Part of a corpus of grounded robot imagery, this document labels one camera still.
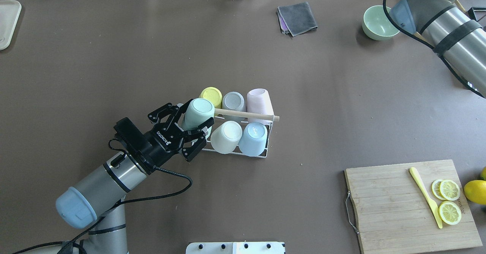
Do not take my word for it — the light blue cup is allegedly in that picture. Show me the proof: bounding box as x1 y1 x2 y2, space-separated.
238 122 268 157

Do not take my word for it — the mint green cup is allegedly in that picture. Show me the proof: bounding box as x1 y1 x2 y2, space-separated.
181 98 215 131

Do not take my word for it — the pink cup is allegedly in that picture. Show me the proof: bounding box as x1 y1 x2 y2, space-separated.
246 88 274 115

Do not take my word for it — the beige tray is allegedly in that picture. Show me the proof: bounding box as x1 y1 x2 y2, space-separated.
0 0 22 50

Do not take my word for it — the green bowl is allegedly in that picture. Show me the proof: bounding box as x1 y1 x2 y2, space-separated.
362 5 399 41

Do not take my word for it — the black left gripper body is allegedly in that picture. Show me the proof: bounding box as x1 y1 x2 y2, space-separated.
144 123 184 163

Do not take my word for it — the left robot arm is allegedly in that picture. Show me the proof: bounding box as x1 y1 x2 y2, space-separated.
19 98 215 254

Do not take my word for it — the yellow plastic knife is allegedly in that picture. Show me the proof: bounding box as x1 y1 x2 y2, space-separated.
409 167 443 229

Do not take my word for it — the purple cloth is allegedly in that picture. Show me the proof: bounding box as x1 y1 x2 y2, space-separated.
277 12 289 35

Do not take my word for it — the lemon slice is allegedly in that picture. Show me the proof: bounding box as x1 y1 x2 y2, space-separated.
439 201 462 225
431 179 446 200
439 179 461 201

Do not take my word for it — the bamboo cutting board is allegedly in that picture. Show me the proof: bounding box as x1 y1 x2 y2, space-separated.
345 159 483 254

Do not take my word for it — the white wire cup holder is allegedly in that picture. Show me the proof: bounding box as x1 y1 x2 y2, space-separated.
180 108 279 158

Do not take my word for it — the grey cup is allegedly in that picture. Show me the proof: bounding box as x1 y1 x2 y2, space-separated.
222 92 246 122

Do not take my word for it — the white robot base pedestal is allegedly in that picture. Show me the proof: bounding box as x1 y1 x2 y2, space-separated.
185 241 286 254

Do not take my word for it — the yellow cup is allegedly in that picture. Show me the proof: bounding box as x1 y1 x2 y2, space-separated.
199 87 223 109

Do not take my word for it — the yellow lemon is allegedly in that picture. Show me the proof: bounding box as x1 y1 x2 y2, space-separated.
480 167 486 181
463 180 486 205

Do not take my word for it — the cream white cup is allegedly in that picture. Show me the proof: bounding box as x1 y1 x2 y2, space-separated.
210 121 243 154

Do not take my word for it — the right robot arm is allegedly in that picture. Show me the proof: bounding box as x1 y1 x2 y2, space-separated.
389 0 486 96

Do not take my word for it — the grey cloth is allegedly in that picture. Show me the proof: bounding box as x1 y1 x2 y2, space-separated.
276 2 318 37

